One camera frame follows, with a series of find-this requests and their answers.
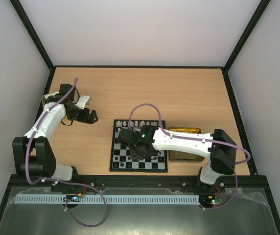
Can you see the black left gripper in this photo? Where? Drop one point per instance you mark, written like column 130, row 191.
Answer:
column 84, row 118

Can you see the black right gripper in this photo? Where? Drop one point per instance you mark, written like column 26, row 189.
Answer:
column 124, row 135

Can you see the dark floral metal tin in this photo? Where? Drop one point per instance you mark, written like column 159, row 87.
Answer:
column 177, row 156

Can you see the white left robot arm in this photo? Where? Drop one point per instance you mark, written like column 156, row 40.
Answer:
column 33, row 155

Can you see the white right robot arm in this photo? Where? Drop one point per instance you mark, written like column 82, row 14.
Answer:
column 217, row 147

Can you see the black and white chessboard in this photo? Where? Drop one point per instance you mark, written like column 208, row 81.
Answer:
column 121, row 153

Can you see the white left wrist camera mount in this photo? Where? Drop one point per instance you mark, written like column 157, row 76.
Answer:
column 83, row 101

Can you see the white slotted cable duct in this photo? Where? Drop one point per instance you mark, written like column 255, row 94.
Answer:
column 108, row 199

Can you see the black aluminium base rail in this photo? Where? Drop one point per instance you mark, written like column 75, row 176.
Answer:
column 181, row 183

